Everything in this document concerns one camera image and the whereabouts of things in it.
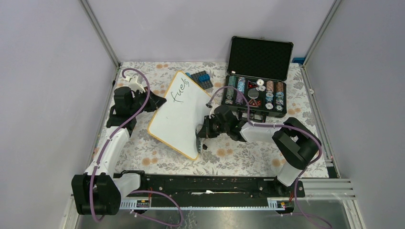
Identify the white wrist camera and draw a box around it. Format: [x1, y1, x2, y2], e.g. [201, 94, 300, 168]
[206, 103, 219, 118]
[125, 75, 146, 93]

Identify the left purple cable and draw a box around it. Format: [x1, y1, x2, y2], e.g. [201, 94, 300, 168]
[88, 68, 151, 222]

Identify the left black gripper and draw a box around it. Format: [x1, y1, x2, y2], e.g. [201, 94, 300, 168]
[130, 86, 167, 116]

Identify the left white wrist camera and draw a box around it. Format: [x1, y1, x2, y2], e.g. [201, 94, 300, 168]
[125, 75, 146, 93]

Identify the floral tablecloth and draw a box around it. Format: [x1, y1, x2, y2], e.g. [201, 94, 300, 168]
[115, 62, 330, 178]

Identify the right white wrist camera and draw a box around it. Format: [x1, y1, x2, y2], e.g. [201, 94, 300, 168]
[206, 103, 219, 118]

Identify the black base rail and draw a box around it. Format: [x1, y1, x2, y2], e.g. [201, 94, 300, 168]
[113, 170, 306, 208]

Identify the blue lego brick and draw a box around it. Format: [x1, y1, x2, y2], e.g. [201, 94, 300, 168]
[198, 74, 210, 82]

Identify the black poker chip case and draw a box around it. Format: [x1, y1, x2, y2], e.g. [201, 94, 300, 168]
[221, 36, 294, 122]

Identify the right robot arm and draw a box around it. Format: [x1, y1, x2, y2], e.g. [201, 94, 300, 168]
[195, 105, 321, 197]

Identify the yellow framed whiteboard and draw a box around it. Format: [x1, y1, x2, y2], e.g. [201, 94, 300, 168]
[148, 71, 211, 160]

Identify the dark grey lego baseplate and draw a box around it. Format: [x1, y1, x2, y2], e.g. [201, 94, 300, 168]
[189, 71, 213, 90]

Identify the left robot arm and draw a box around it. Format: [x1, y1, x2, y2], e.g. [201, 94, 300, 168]
[71, 86, 167, 217]

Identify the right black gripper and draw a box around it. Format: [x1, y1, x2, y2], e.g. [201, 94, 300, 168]
[197, 115, 229, 139]

